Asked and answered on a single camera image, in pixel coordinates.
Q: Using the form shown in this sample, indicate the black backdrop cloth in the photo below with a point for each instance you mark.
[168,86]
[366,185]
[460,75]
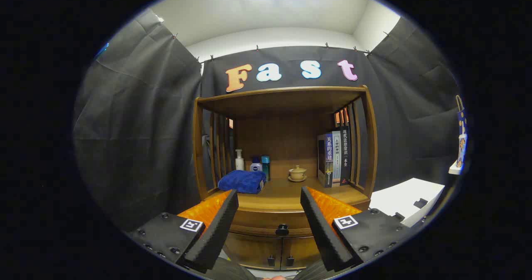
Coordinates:
[137,126]

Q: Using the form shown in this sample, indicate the light grey book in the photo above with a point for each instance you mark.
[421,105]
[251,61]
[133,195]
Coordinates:
[336,155]

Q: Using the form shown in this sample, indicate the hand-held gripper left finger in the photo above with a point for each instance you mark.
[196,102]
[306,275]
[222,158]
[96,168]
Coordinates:
[216,226]

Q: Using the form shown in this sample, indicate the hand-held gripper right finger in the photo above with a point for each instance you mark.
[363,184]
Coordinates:
[322,226]

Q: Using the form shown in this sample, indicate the white table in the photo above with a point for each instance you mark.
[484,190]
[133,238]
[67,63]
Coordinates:
[399,199]

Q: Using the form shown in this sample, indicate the thick book with blue spine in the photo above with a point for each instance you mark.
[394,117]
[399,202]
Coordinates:
[327,159]

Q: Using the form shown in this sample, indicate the wooden countertop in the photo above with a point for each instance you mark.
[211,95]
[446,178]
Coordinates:
[282,193]

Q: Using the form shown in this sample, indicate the black book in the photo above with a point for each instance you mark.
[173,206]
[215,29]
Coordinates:
[345,155]

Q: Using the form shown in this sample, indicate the wooden cabinet door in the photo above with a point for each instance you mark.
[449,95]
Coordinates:
[253,249]
[301,251]

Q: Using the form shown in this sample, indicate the beige lidded teacup with saucer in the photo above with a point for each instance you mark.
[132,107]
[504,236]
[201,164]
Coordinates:
[297,173]

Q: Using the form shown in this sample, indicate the white bottle with blue cap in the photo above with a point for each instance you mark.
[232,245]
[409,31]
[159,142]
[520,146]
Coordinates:
[256,166]

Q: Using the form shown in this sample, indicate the wooden cabinet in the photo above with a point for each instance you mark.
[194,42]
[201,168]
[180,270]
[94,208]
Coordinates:
[286,99]

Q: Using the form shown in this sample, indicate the blue folded towel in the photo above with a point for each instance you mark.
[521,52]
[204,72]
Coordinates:
[241,181]

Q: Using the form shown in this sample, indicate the white pump bottle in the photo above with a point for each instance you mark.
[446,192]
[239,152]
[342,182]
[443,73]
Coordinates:
[240,163]

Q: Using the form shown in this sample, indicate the blue white patterned bag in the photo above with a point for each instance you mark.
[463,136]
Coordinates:
[461,143]

